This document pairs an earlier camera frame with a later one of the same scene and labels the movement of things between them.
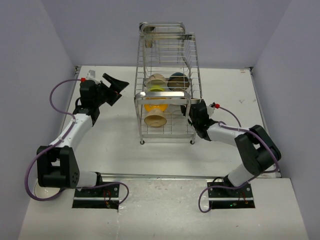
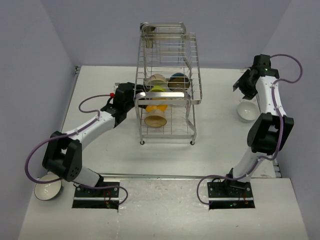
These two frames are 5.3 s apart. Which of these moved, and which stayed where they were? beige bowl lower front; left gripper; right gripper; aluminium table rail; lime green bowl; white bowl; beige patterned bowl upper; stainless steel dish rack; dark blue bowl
Moved: right gripper; left gripper; white bowl
Stayed: beige bowl lower front; stainless steel dish rack; aluminium table rail; beige patterned bowl upper; dark blue bowl; lime green bowl
